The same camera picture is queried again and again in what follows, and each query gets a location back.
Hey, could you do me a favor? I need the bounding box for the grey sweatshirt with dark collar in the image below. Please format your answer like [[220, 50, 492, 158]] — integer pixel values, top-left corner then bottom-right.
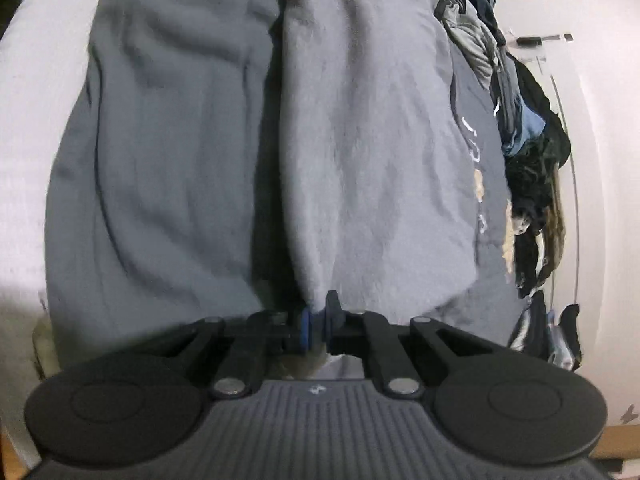
[[280, 0, 477, 324]]

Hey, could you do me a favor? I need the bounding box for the stack of folded clothes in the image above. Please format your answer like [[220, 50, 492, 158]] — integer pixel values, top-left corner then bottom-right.
[[509, 289, 582, 372]]

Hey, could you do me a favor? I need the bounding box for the black clothes pile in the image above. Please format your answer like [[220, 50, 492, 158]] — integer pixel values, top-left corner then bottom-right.
[[506, 60, 572, 298]]

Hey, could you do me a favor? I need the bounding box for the grey quilted bedspread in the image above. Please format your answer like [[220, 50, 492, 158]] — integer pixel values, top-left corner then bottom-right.
[[46, 0, 523, 366]]

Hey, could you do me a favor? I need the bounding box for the blue folded shirt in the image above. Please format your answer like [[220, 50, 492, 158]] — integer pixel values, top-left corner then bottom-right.
[[497, 94, 546, 156]]

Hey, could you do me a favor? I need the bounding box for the crumpled grey garment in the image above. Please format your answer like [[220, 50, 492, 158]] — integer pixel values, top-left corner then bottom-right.
[[434, 0, 501, 89]]

